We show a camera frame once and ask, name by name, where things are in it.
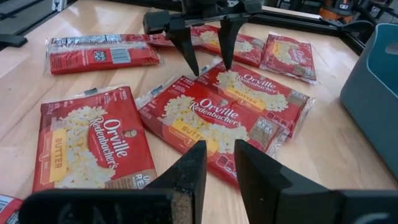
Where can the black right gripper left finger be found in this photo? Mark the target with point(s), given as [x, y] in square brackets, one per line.
[140, 205]

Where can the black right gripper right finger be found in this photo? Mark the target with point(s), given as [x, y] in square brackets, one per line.
[295, 202]

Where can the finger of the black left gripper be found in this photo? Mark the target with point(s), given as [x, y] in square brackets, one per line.
[186, 46]
[229, 40]

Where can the red butter popcorn bag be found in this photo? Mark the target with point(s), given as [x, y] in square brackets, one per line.
[157, 40]
[93, 140]
[199, 115]
[253, 46]
[289, 56]
[264, 93]
[102, 57]
[7, 211]

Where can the teal plastic basket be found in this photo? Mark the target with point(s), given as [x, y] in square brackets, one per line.
[373, 93]

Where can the orange black shop vacuum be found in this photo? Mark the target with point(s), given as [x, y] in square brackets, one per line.
[335, 12]

